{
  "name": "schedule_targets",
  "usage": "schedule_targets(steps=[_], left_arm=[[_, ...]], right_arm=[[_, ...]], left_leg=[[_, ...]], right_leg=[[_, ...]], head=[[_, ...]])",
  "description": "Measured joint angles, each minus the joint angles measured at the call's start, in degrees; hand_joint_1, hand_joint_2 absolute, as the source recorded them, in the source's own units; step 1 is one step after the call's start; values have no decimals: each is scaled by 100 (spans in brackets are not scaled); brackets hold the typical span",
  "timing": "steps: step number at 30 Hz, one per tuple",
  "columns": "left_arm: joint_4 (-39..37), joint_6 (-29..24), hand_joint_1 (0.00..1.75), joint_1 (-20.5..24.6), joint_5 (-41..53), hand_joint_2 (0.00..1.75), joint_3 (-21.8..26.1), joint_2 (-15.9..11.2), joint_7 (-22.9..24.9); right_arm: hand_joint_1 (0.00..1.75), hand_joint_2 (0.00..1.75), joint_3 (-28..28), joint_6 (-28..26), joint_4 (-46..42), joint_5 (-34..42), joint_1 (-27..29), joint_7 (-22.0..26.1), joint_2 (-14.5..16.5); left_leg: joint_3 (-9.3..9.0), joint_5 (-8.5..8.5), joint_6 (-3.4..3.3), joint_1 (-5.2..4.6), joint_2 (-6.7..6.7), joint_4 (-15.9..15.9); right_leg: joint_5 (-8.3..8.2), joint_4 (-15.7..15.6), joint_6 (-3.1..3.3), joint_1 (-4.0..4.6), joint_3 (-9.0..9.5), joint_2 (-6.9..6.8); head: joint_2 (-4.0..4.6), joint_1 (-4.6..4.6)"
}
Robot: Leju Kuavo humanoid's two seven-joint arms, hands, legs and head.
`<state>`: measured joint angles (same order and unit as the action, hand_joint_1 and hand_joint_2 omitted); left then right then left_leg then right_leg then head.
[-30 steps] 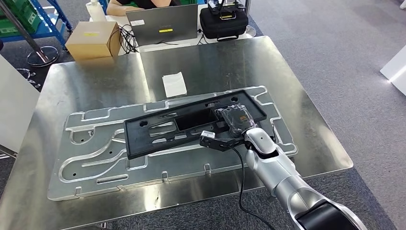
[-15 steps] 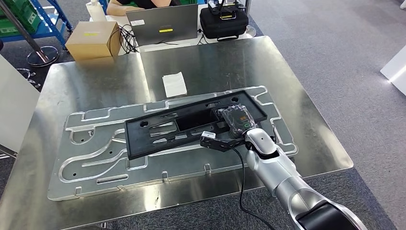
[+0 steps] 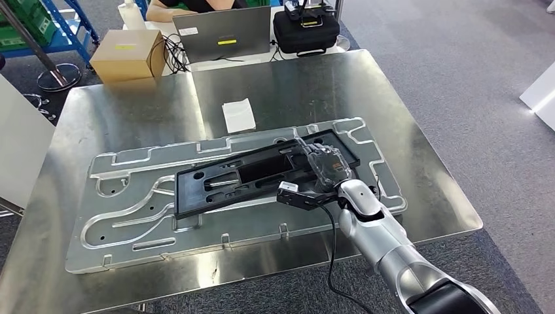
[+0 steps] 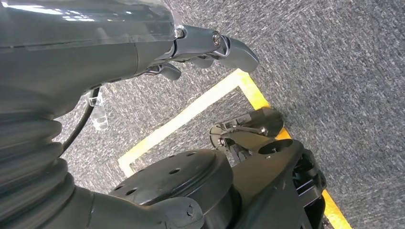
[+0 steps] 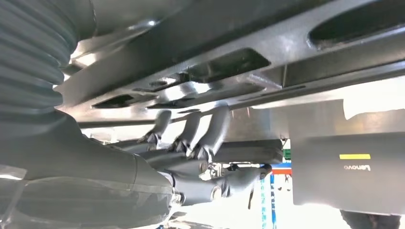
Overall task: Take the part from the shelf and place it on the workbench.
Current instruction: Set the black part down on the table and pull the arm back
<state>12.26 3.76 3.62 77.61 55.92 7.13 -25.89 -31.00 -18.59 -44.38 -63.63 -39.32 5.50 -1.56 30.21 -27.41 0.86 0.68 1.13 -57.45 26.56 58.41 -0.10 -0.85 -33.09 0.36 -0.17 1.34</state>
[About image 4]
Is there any yellow floor tape marking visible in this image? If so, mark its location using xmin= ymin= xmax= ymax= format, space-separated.
xmin=117 ymin=68 xmax=353 ymax=229

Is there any black robot lower body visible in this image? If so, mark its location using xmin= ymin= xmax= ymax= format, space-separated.
xmin=109 ymin=107 xmax=328 ymax=229

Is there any clear plastic cable clip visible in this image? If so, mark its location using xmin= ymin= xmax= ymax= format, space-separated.
xmin=85 ymin=92 xmax=109 ymax=132

